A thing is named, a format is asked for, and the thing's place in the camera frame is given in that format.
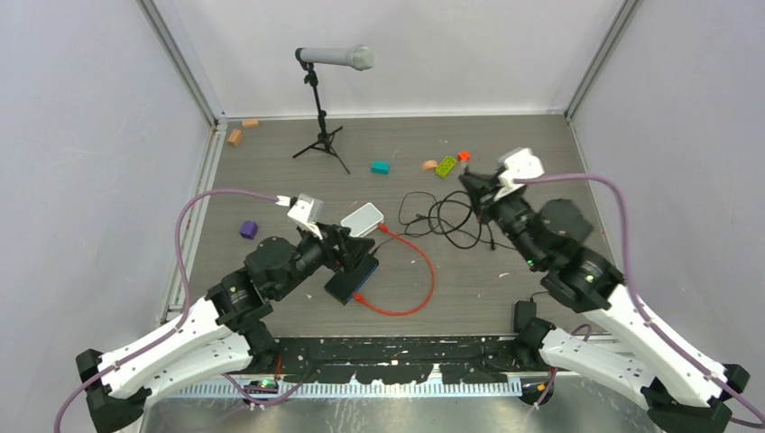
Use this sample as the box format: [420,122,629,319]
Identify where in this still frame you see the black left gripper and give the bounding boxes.
[274,221,374,299]

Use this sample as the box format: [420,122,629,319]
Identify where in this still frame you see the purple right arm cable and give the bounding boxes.
[513,173,765,430]

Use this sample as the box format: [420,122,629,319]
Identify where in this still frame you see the black microphone tripod stand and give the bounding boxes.
[291,60,350,175]

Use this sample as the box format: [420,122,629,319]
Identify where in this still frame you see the purple toy block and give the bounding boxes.
[239,220,259,240]

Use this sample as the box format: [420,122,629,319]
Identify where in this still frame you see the red ethernet cable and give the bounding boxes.
[352,222,438,317]

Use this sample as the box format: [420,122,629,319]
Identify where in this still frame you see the white router box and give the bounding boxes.
[340,202,384,238]

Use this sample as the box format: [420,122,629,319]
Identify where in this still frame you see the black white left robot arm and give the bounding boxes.
[76,224,379,432]

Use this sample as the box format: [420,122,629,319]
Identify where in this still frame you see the grey microphone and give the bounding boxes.
[295,45,376,71]

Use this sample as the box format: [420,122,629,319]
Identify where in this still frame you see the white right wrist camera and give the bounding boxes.
[493,148,545,201]

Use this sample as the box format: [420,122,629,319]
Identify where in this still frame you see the teal toy block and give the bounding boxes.
[370,161,391,175]

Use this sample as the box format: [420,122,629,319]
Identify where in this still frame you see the black ethernet cable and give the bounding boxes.
[427,190,497,253]

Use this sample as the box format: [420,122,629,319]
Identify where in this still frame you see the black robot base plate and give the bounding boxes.
[239,336,551,385]

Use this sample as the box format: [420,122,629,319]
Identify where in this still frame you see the black power adapter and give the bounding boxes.
[512,300,537,334]

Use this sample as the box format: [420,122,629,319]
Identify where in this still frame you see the green lego brick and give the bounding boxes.
[434,156,457,179]

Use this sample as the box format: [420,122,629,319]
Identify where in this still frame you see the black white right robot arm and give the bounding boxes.
[459,171,750,432]

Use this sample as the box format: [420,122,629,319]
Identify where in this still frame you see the black network switch blue ports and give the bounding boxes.
[324,254,379,305]

